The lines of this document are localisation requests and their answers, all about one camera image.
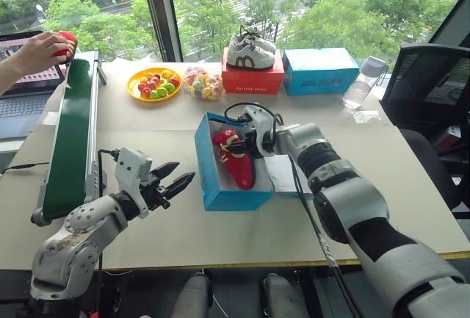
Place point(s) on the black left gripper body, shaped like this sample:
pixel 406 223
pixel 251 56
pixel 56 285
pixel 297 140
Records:
pixel 156 195

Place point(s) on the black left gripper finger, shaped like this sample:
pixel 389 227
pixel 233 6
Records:
pixel 167 169
pixel 181 182

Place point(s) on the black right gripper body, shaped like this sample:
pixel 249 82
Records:
pixel 254 143

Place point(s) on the red soft shoe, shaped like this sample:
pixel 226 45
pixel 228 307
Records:
pixel 242 171
pixel 68 39

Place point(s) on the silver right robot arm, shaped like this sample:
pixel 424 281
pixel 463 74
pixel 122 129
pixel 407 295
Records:
pixel 352 193

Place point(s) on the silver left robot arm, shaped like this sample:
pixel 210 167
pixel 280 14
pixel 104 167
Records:
pixel 84 230

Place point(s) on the person's bare forearm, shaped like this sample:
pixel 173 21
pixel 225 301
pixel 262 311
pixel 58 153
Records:
pixel 8 75

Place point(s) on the open blue shoebox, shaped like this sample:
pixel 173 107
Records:
pixel 235 198

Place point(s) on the red shoebox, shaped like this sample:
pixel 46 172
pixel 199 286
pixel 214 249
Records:
pixel 253 81

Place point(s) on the closed blue shoebox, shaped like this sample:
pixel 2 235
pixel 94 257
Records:
pixel 319 75

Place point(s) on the person's bare hand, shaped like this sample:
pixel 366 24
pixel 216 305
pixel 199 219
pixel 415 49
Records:
pixel 40 51

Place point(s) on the clear bag of toy fruits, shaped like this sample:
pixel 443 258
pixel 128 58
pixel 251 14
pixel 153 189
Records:
pixel 203 83

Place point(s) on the yellow plate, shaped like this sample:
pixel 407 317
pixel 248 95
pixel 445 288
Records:
pixel 134 90

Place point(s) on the white brown sneaker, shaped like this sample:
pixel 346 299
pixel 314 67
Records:
pixel 268 44
pixel 246 55

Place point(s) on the pile of toy fruits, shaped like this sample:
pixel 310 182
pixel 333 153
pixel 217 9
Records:
pixel 158 83

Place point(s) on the green conveyor belt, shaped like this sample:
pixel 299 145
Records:
pixel 69 130

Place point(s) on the dark rounded grey shape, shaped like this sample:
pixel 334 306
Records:
pixel 192 296
pixel 281 296

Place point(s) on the clear bottle with lavender lid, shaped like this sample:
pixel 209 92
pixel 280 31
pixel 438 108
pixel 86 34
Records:
pixel 361 88

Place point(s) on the grey laptop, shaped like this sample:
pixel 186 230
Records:
pixel 22 107

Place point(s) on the black mesh office chair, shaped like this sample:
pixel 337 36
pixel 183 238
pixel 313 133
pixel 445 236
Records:
pixel 426 86

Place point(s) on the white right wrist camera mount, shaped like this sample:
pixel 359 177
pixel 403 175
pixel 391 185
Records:
pixel 261 123

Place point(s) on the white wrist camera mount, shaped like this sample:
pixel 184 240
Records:
pixel 130 165
pixel 261 123

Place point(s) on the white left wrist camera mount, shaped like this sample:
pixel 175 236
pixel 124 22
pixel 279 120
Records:
pixel 130 165

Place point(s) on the black window frame post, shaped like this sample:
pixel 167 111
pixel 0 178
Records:
pixel 161 13

